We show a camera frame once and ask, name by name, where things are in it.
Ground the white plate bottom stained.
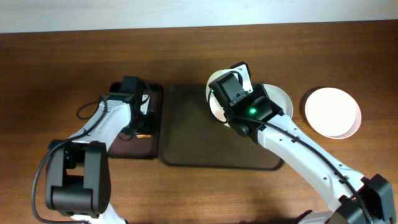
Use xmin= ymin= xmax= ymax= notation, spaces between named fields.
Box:
xmin=304 ymin=87 xmax=362 ymax=139

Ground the small black tray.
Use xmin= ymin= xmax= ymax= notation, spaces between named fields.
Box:
xmin=108 ymin=83 xmax=164 ymax=159

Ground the white plate top stained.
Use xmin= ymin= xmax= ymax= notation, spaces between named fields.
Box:
xmin=205 ymin=69 xmax=231 ymax=127

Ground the large brown serving tray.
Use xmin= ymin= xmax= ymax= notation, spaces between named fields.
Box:
xmin=158 ymin=85 xmax=284 ymax=171

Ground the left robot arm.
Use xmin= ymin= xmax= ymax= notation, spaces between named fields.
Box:
xmin=39 ymin=76 xmax=150 ymax=223

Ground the pale green plate stained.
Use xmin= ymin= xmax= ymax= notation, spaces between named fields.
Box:
xmin=228 ymin=83 xmax=294 ymax=128

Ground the green and orange sponge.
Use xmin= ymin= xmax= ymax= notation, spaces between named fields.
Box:
xmin=136 ymin=134 xmax=152 ymax=139

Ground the white plate stained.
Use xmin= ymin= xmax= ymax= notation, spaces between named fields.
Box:
xmin=304 ymin=87 xmax=362 ymax=139
xmin=205 ymin=69 xmax=231 ymax=127

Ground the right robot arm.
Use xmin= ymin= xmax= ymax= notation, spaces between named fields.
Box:
xmin=206 ymin=70 xmax=397 ymax=224

